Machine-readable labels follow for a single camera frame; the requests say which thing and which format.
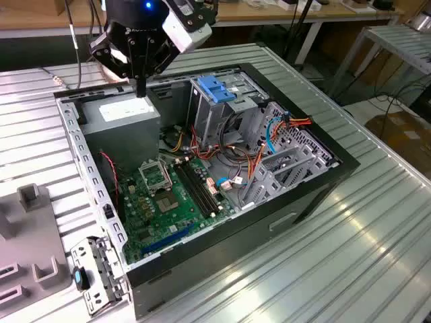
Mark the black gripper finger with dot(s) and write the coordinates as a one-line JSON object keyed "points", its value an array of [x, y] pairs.
{"points": [[143, 67], [134, 60]]}

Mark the grey metal disk bay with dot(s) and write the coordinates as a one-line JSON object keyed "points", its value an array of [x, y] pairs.
{"points": [[259, 188]]}

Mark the blue plastic drive latch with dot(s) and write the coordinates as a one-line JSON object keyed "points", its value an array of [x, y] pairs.
{"points": [[212, 87]]}

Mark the grey power supply unit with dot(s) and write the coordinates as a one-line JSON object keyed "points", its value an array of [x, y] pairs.
{"points": [[121, 141]]}

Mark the grey optical drive cage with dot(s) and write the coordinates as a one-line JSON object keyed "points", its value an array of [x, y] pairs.
{"points": [[208, 117]]}

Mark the wooden desk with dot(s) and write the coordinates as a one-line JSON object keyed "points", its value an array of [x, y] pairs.
{"points": [[242, 15]]}

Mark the black case fan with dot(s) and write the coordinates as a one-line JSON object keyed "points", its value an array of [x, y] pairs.
{"points": [[107, 181]]}

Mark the black RAM slot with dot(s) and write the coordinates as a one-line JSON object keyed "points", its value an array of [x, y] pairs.
{"points": [[190, 192], [204, 191], [199, 191], [195, 191]]}

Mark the CPU socket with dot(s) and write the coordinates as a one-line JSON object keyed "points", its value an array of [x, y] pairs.
{"points": [[167, 202]]}

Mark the green motherboard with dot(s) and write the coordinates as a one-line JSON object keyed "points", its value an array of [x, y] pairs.
{"points": [[175, 218]]}

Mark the small white box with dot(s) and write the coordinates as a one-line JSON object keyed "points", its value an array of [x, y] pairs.
{"points": [[289, 3]]}

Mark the blue expansion slot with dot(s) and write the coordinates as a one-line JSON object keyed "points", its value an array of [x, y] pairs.
{"points": [[168, 239]]}

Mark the black open PC case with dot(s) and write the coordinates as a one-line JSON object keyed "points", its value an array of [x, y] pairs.
{"points": [[235, 242]]}

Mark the grey parts rack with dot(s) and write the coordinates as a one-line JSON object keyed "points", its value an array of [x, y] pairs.
{"points": [[33, 235]]}

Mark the black latch with blue inset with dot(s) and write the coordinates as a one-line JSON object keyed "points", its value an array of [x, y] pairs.
{"points": [[79, 277]]}

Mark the small black device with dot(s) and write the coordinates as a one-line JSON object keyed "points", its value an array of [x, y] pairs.
{"points": [[384, 4]]}

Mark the metal slat side table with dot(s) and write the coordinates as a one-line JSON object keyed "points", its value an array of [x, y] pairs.
{"points": [[397, 43]]}

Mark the large labelled cardboard box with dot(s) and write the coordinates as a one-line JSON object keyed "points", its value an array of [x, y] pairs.
{"points": [[404, 141]]}

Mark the silver round metal object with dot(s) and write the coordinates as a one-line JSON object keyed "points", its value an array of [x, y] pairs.
{"points": [[421, 22]]}

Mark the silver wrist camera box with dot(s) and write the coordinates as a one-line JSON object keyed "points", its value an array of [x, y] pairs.
{"points": [[183, 32]]}

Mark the metal slot retainer bracket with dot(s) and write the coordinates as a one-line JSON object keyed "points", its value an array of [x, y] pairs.
{"points": [[101, 269]]}

